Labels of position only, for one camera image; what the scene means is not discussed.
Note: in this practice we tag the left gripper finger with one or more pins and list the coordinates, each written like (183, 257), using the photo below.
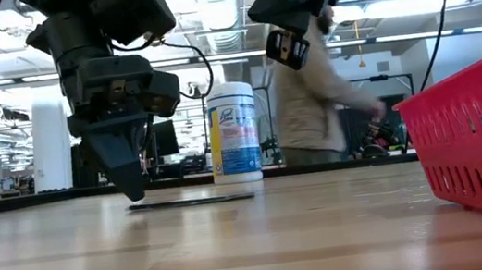
(115, 156)
(141, 139)

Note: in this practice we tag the black comb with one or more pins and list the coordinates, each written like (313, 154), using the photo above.
(194, 202)

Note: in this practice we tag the red plastic basket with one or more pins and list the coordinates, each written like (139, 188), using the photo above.
(478, 131)

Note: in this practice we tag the black computer monitor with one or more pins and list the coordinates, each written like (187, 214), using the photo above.
(168, 140)

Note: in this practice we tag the white pillar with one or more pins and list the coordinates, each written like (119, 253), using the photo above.
(52, 150)

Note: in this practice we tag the long ceiling light strip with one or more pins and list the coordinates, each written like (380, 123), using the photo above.
(235, 55)

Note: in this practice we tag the disinfecting wipes canister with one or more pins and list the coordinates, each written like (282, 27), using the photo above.
(233, 131)

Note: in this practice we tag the person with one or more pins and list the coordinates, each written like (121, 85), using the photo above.
(379, 140)
(308, 112)

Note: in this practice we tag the silver ventilation duct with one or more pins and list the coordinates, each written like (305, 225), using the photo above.
(223, 30)

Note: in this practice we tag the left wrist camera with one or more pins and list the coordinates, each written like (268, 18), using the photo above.
(136, 9)

